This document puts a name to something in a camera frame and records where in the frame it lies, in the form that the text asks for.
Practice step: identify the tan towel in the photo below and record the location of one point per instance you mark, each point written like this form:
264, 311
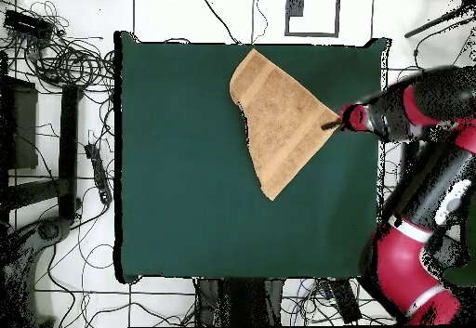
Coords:
282, 127

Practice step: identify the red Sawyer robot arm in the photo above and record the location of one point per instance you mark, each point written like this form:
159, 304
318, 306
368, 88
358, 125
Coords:
401, 261

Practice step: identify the black flat panel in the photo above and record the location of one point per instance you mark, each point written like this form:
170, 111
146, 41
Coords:
22, 127

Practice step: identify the black rod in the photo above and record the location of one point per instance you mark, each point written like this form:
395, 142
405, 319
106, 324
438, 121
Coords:
433, 22

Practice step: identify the grey stand base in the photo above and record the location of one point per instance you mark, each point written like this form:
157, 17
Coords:
48, 231
446, 250

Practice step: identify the dark green table cloth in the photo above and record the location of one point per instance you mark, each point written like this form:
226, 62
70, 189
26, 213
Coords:
178, 194

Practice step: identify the black power strip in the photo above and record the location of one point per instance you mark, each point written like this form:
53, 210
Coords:
346, 302
98, 172

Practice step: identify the black stand crossbar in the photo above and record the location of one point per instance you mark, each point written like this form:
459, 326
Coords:
33, 194

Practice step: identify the black electronics box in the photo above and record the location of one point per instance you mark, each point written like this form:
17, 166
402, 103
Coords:
28, 25

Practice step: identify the grey square tape frame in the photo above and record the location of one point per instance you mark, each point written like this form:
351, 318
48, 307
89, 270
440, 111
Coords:
312, 34

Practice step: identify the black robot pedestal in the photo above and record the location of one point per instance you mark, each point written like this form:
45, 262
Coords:
241, 302

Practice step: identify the black stand post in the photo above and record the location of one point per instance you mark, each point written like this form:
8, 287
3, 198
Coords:
68, 149

